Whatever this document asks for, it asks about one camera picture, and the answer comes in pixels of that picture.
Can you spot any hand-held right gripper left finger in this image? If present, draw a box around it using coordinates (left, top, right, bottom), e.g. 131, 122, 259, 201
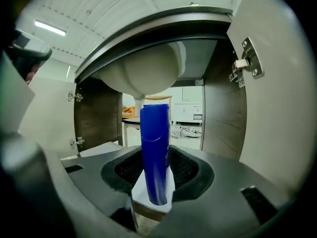
60, 145, 145, 233

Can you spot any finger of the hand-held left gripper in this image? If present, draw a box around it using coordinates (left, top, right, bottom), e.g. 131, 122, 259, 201
6, 30, 53, 83

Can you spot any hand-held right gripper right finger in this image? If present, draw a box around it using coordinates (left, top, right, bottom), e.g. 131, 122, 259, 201
153, 145, 289, 238

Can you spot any blue plastic bottle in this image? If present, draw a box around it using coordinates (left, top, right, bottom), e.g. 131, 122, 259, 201
140, 104, 171, 206

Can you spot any white sink basin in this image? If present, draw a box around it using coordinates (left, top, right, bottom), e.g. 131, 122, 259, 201
91, 40, 187, 100

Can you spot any long ceiling light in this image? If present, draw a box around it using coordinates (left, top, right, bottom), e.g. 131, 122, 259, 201
34, 20, 67, 37

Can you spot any metal cabinet hinge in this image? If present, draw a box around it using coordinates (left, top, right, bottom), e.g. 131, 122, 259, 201
69, 136, 86, 149
228, 37, 265, 89
67, 90, 84, 103

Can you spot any grey cabinet door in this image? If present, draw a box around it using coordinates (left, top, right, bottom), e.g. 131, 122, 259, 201
226, 0, 309, 203
19, 77, 80, 160

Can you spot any orange sofa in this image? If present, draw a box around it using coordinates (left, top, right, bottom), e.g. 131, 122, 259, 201
122, 106, 136, 119

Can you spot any white drain pipe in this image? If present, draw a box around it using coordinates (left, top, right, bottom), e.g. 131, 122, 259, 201
133, 96, 147, 112

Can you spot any white drawer cabinet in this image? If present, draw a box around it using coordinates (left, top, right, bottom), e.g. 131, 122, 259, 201
173, 86, 204, 126

